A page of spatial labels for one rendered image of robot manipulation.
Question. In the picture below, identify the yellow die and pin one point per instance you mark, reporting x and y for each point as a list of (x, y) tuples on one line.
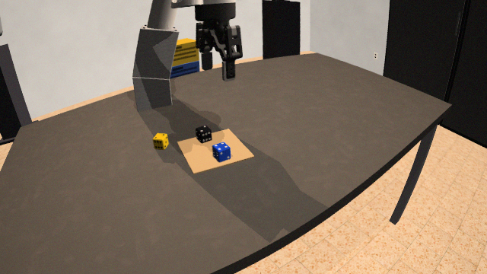
[(160, 141)]

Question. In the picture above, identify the blue die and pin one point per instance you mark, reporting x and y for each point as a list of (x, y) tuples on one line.
[(221, 152)]

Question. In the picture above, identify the tan square mat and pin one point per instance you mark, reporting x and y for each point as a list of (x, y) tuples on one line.
[(199, 155)]

